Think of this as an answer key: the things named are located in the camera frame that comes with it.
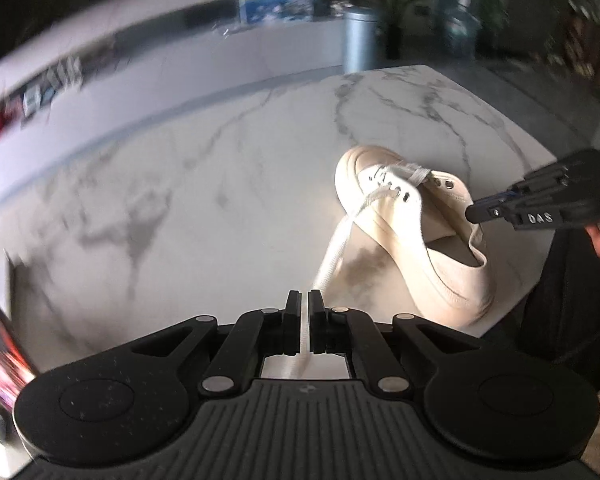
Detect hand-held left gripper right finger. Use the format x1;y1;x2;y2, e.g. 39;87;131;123
307;290;481;396

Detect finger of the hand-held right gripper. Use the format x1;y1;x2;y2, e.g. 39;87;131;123
485;175;531;208
465;202;517;225

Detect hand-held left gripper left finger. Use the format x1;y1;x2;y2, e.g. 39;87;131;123
125;290;302;396

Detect white display device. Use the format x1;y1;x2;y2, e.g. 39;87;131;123
22;85;52;117

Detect person's black trousers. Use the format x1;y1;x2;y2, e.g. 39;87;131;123
520;230;600;397

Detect white router with antennas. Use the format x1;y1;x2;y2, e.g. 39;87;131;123
40;57;84;92

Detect grey metal trash can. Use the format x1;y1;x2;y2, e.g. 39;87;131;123
342;6;381;75

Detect white marble television cabinet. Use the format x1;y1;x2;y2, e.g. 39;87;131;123
0;15;352;161

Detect potted plant in black pot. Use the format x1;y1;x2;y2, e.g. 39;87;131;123
375;0;422;61

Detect white shoelace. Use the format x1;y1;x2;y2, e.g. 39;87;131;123
280;160;433;381

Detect beige canvas shoe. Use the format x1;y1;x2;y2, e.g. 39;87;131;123
335;145;496;331

